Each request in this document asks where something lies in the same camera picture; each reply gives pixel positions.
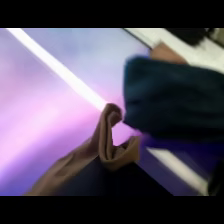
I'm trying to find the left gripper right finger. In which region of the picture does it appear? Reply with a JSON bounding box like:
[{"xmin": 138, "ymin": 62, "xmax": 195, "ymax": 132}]
[{"xmin": 113, "ymin": 162, "xmax": 172, "ymax": 197}]

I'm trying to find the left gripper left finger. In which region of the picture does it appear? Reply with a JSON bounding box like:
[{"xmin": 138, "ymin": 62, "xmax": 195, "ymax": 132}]
[{"xmin": 59, "ymin": 155, "xmax": 114, "ymax": 197}]

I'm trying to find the brown garment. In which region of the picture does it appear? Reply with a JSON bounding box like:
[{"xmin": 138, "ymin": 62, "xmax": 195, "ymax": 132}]
[{"xmin": 24, "ymin": 102, "xmax": 143, "ymax": 197}]

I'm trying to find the dark blue garment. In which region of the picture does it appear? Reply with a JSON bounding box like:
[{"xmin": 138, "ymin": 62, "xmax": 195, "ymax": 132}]
[{"xmin": 122, "ymin": 55, "xmax": 224, "ymax": 155}]

